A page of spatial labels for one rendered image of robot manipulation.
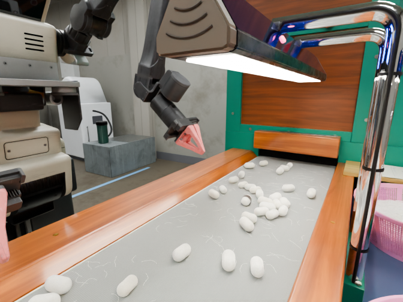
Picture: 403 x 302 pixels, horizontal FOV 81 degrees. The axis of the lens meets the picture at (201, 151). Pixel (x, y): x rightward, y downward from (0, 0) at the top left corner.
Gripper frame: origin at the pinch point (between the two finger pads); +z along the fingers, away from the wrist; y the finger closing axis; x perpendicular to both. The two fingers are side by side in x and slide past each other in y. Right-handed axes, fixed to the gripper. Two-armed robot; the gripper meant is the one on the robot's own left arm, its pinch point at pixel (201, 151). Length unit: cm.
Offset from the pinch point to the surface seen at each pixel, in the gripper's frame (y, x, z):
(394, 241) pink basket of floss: 5.1, -17.3, 41.6
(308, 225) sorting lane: -2.1, -9.3, 28.8
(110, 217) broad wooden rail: -25.1, 10.5, 2.3
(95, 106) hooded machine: 165, 197, -224
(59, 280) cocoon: -39.0, 5.9, 8.6
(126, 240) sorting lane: -26.0, 8.8, 8.2
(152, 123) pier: 211, 169, -153
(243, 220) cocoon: -10.8, -3.6, 19.4
